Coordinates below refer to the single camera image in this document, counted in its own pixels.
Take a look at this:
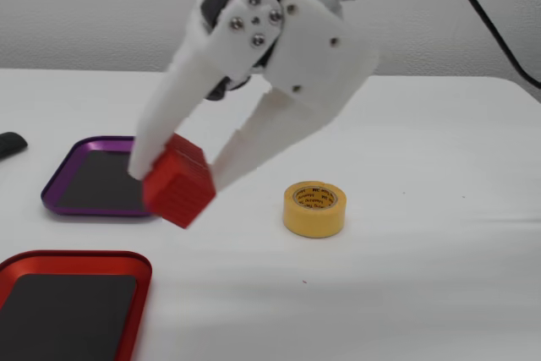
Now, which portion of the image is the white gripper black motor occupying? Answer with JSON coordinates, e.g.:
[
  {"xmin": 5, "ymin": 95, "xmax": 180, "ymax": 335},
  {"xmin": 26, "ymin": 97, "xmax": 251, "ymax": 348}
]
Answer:
[{"xmin": 200, "ymin": 0, "xmax": 380, "ymax": 192}]

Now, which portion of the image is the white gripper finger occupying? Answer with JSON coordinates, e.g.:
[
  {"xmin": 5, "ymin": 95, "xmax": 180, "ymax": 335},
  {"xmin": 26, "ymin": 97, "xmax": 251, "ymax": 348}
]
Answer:
[{"xmin": 128, "ymin": 0, "xmax": 285, "ymax": 179}]

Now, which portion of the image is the red studded block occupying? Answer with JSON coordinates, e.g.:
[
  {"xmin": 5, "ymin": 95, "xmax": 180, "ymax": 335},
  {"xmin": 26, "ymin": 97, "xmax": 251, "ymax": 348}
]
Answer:
[{"xmin": 142, "ymin": 132, "xmax": 218, "ymax": 230}]

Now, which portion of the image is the yellow tape roll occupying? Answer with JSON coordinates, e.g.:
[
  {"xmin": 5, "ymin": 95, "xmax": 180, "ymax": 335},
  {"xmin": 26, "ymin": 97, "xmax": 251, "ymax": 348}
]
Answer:
[{"xmin": 281, "ymin": 180, "xmax": 348, "ymax": 238}]

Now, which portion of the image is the purple metal tray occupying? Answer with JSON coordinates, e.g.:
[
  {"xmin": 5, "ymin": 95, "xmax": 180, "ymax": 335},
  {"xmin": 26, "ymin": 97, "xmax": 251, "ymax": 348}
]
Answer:
[{"xmin": 41, "ymin": 135, "xmax": 165, "ymax": 219}]

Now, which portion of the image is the black rounded object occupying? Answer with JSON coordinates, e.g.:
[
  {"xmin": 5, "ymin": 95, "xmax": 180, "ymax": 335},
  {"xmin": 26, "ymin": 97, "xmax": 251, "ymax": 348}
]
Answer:
[{"xmin": 0, "ymin": 131, "xmax": 29, "ymax": 162}]

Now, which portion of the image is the red metal tray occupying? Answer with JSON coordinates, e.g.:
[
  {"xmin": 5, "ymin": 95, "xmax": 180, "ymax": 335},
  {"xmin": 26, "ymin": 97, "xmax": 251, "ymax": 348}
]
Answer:
[{"xmin": 0, "ymin": 249, "xmax": 153, "ymax": 361}]

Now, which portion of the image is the black cable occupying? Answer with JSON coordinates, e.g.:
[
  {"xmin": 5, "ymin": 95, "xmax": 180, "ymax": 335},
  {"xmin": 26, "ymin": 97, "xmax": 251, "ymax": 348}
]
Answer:
[{"xmin": 436, "ymin": 0, "xmax": 541, "ymax": 90}]

